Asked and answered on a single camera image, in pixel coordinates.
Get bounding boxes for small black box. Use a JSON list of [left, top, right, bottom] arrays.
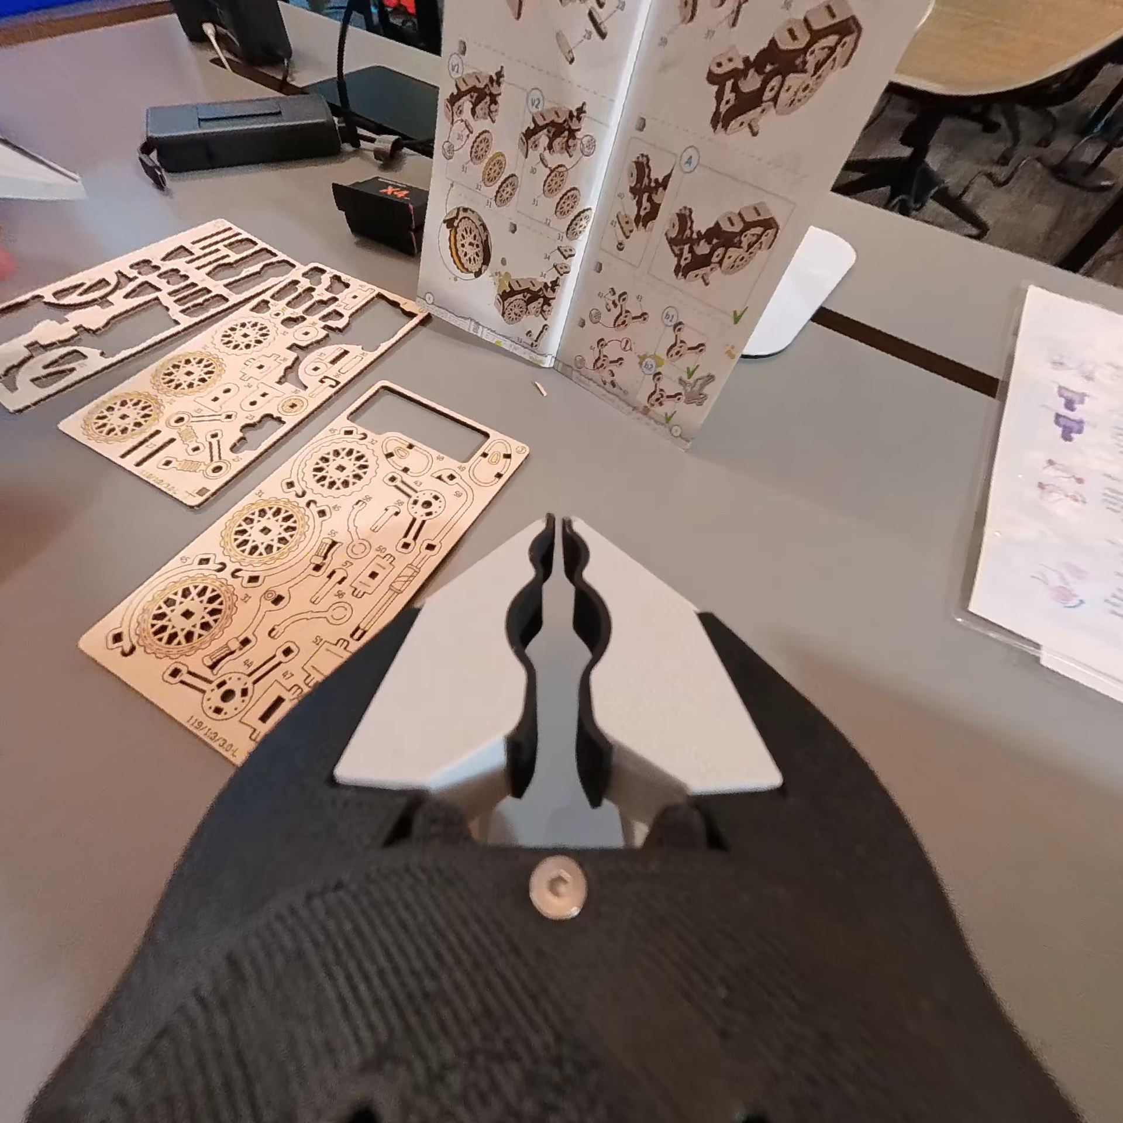
[[331, 172, 437, 258]]

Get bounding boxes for wooden puzzle sheet rectangular window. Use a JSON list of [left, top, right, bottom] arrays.
[[77, 380, 531, 753]]

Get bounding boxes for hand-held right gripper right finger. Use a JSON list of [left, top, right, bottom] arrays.
[[561, 516, 784, 809]]

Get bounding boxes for black cable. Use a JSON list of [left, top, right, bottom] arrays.
[[332, 0, 402, 166]]

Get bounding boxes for wooden puzzle sheet large cutouts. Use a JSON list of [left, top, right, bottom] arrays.
[[0, 219, 303, 413]]

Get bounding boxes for papers in plastic sleeve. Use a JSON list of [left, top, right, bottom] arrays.
[[954, 282, 1123, 694]]

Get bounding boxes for wooden puzzle sheet small wheels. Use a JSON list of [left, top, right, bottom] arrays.
[[56, 262, 433, 511]]

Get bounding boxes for printed instruction booklet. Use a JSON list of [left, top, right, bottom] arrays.
[[415, 0, 935, 453]]

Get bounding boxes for long black case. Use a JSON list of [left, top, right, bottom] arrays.
[[134, 92, 344, 190]]

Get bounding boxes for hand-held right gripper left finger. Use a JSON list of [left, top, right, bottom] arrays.
[[331, 513, 562, 804]]

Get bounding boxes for black flat device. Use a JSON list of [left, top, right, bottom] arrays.
[[302, 64, 441, 146]]

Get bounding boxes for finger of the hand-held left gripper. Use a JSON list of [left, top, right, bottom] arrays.
[[0, 135, 86, 203]]

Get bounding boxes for black office chair base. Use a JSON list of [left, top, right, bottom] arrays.
[[832, 79, 1123, 273]]

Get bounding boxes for black battery charger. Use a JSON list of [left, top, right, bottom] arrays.
[[168, 0, 292, 70]]

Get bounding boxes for grey desk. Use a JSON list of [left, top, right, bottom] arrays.
[[0, 0, 1123, 1123]]

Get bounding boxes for book stand with white base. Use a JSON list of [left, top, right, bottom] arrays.
[[740, 0, 1123, 356]]

